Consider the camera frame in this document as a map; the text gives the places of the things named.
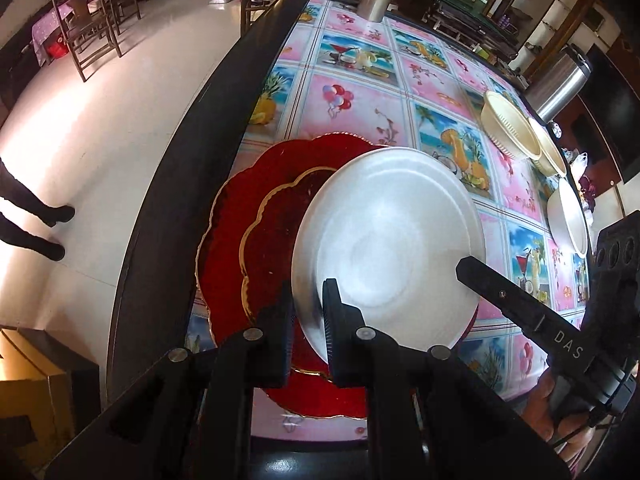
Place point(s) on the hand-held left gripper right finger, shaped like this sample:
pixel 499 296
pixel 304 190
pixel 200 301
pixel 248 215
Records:
pixel 331 342

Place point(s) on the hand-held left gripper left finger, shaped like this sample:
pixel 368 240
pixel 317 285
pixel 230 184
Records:
pixel 286 322

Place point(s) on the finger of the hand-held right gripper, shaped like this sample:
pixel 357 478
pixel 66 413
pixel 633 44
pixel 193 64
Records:
pixel 510 297

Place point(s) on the white round plate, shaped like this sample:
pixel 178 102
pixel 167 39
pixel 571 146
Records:
pixel 390 220

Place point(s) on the cream ribbed bowl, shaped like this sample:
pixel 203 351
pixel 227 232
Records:
pixel 507 125

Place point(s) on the person's right hand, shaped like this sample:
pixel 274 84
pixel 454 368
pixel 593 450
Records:
pixel 540 405

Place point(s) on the small red gold-rimmed plate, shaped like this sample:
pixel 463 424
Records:
pixel 272 245

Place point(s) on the large red gold-rimmed plate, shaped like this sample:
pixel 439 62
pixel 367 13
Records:
pixel 225 265

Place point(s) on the white plastic bag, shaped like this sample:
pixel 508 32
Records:
pixel 580 165

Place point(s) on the black television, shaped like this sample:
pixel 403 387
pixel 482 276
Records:
pixel 612 110

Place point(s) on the steel thermos jug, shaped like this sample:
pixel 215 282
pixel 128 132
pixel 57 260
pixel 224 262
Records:
pixel 557 82

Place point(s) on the cardboard box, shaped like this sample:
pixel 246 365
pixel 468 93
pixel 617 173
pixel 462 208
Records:
pixel 35 390

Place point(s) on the black glass table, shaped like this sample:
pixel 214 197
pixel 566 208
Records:
pixel 460 15

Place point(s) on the purple cloth side table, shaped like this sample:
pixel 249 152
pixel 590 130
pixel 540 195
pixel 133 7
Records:
pixel 42 30

